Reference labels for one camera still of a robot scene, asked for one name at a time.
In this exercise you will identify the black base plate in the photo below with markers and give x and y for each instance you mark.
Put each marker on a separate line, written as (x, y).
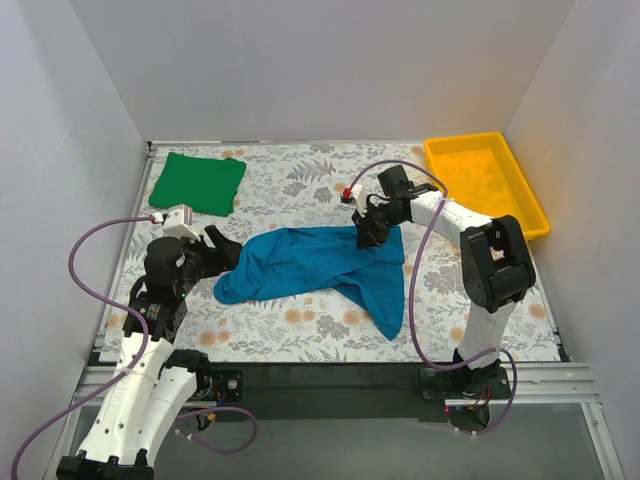
(320, 391)

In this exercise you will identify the aluminium frame rail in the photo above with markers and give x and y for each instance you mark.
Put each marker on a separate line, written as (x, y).
(551, 427)

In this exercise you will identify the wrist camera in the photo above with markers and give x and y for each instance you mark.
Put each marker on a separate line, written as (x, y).
(355, 195)
(177, 223)

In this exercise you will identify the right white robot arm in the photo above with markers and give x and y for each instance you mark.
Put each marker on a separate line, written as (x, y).
(496, 266)

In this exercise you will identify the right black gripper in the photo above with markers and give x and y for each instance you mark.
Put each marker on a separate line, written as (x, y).
(373, 226)

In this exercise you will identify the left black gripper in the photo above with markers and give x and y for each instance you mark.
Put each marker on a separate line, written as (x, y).
(209, 252)

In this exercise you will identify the blue t shirt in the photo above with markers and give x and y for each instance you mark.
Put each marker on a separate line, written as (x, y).
(293, 261)

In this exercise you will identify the yellow plastic tray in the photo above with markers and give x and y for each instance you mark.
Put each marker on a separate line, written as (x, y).
(483, 175)

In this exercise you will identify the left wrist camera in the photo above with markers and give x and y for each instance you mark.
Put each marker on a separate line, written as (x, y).
(177, 223)

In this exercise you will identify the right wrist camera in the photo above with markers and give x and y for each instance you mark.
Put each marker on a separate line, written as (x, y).
(355, 195)

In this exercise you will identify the folded green t shirt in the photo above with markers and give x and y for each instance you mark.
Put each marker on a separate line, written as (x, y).
(207, 185)

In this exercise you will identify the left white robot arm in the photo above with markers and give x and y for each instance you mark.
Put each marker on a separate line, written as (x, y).
(153, 379)

